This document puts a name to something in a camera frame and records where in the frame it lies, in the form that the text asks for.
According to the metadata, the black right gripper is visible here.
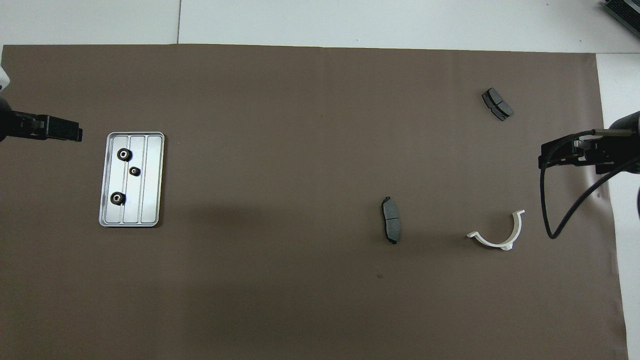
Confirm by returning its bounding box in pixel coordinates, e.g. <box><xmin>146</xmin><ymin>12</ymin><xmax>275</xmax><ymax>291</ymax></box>
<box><xmin>538</xmin><ymin>132</ymin><xmax>612</xmax><ymax>175</ymax></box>

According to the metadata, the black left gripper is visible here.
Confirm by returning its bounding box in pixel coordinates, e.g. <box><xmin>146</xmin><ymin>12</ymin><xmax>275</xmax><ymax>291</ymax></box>
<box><xmin>12</xmin><ymin>113</ymin><xmax>84</xmax><ymax>143</ymax></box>

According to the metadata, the silver metal ribbed tray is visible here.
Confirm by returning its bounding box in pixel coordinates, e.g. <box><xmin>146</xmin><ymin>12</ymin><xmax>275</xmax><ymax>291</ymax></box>
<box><xmin>98</xmin><ymin>131</ymin><xmax>166</xmax><ymax>228</ymax></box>

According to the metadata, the short dark brake pad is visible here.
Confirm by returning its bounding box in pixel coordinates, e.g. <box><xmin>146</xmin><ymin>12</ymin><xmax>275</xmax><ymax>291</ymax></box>
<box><xmin>481</xmin><ymin>87</ymin><xmax>515</xmax><ymax>122</ymax></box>

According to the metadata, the grey finned metal device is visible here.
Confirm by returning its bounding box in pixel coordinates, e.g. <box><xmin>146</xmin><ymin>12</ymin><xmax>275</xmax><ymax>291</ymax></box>
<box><xmin>601</xmin><ymin>0</ymin><xmax>640</xmax><ymax>26</ymax></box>

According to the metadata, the long dark brake pad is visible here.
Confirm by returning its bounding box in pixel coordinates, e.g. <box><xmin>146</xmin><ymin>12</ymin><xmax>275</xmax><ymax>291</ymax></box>
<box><xmin>381</xmin><ymin>196</ymin><xmax>401</xmax><ymax>245</ymax></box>

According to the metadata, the brown paper table mat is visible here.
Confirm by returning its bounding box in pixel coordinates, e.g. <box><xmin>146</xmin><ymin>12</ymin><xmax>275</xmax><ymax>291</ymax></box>
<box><xmin>0</xmin><ymin>44</ymin><xmax>630</xmax><ymax>360</ymax></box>

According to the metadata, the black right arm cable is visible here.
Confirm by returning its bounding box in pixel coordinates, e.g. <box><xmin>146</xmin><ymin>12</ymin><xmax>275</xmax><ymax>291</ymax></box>
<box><xmin>539</xmin><ymin>131</ymin><xmax>640</xmax><ymax>240</ymax></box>

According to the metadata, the white plastic half-ring clamp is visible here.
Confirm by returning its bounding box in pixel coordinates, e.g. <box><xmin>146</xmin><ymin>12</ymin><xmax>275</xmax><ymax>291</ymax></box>
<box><xmin>466</xmin><ymin>209</ymin><xmax>526</xmax><ymax>251</ymax></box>

